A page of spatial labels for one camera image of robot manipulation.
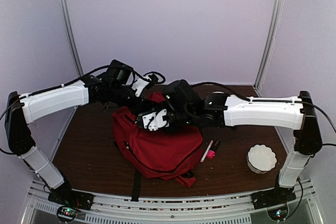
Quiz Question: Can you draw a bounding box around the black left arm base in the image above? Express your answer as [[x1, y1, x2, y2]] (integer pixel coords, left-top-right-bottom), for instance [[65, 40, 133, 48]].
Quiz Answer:
[[48, 180, 94, 210]]

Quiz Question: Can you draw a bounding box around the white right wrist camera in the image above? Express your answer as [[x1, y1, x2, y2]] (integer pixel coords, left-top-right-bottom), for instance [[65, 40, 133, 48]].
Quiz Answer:
[[135, 109, 169, 131]]

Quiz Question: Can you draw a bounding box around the red backpack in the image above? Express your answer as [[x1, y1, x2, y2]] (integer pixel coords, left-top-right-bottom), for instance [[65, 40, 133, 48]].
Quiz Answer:
[[112, 107, 203, 201]]

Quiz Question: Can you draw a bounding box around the aluminium frame post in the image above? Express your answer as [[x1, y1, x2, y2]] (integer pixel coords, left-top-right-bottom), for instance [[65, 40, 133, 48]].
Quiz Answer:
[[60, 0, 83, 76], [254, 0, 284, 93]]

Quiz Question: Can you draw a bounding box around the white scalloped dish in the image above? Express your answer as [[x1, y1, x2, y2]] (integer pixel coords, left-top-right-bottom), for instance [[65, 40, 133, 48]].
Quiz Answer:
[[247, 144, 277, 174]]

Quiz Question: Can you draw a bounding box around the white pink marker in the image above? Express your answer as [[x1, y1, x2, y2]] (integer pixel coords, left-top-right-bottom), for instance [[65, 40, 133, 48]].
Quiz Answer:
[[200, 140, 214, 163]]

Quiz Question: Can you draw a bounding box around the black pink highlighter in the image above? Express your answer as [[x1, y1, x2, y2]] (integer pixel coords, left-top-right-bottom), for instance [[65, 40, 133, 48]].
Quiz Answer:
[[206, 140, 220, 159]]

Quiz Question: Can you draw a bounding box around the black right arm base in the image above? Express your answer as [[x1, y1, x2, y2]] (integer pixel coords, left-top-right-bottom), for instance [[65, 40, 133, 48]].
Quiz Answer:
[[251, 187, 297, 210]]

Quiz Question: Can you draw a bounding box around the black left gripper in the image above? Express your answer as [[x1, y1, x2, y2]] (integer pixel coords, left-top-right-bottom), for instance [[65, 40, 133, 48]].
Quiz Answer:
[[109, 83, 153, 115]]

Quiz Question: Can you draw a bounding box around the aluminium front rail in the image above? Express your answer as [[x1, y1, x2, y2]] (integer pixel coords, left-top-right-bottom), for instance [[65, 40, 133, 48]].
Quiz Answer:
[[18, 179, 327, 223]]

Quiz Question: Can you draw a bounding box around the right aluminium frame post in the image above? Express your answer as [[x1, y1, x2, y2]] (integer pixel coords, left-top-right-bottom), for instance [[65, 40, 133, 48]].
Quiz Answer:
[[254, 0, 284, 93]]

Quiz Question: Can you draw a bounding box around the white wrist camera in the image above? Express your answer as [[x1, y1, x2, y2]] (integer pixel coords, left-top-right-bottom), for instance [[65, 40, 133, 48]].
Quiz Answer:
[[135, 109, 169, 131], [131, 74, 159, 97]]

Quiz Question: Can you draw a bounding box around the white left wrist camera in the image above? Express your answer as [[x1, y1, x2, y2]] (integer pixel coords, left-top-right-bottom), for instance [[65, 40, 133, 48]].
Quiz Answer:
[[131, 74, 159, 97]]

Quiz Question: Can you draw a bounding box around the left aluminium frame post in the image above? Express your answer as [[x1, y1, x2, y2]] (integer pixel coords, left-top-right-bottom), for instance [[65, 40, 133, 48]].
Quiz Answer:
[[60, 0, 83, 76]]

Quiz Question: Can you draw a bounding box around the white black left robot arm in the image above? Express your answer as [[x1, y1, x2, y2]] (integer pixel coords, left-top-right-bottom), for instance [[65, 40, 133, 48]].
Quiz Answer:
[[1, 60, 159, 205]]

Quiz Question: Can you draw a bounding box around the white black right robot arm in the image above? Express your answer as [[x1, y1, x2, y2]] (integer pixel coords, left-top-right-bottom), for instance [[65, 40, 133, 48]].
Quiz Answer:
[[162, 80, 322, 204]]

